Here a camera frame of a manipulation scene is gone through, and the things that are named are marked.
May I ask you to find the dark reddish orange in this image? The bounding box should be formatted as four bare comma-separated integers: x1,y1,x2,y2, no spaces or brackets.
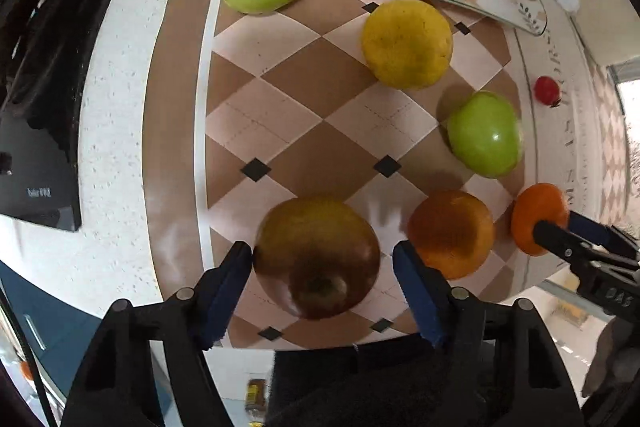
407,190,496,281

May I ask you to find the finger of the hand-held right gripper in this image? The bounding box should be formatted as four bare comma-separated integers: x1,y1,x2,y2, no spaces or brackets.
570,209,640,260
531,218,608,263

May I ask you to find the dark blue cabinet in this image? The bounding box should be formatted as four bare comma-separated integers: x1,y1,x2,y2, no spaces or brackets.
0,262,101,427

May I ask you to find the red cherry tomato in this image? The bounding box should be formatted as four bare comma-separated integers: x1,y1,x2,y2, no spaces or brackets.
533,76,561,108

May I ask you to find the black cable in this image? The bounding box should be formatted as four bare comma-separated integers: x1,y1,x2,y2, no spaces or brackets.
0,287,57,427

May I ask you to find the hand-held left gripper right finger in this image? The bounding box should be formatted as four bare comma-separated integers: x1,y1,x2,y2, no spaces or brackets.
391,239,586,427

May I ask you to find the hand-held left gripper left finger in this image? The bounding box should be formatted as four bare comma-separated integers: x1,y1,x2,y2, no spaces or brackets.
60,241,253,427

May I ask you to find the black gas stove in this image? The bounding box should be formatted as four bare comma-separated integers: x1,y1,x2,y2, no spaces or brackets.
0,0,158,233

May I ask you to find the brownish red apple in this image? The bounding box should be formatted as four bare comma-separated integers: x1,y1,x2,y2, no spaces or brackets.
252,196,382,320

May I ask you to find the yellow spotted citrus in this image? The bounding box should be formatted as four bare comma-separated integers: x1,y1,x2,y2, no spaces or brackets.
361,0,454,90

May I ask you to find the small brown jar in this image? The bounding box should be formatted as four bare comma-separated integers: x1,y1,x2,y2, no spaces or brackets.
244,377,273,423

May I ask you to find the checkered table mat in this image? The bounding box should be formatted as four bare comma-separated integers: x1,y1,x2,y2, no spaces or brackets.
142,0,633,350

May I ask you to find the bright orange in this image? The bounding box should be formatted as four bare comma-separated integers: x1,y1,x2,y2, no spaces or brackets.
510,183,571,257

